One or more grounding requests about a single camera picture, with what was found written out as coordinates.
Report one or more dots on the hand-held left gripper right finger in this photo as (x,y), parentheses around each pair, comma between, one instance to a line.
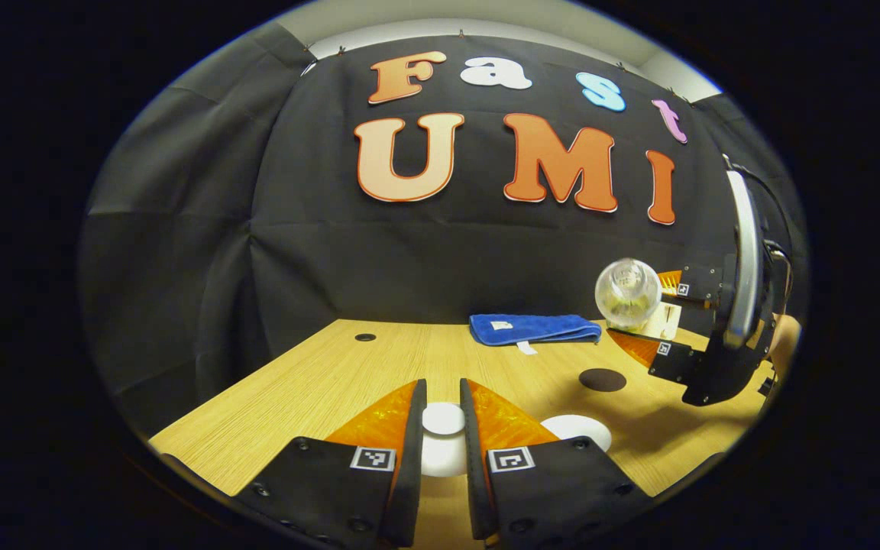
(474,458)

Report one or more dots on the black backdrop cloth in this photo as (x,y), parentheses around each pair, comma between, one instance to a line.
(409,260)

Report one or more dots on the white teacup lid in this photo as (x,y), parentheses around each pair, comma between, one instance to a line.
(444,454)

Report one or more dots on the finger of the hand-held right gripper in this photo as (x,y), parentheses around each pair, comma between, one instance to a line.
(700,284)
(677,359)

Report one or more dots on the blue towel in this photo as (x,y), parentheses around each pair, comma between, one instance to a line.
(532,328)

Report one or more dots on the white teacup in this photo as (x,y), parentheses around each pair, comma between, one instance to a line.
(577,429)

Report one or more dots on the clear water bottle green label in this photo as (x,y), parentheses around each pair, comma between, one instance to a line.
(627,286)

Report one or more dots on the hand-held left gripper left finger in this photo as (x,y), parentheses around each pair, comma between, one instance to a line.
(412,458)

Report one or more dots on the dark round coaster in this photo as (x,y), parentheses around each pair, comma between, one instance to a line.
(603,380)

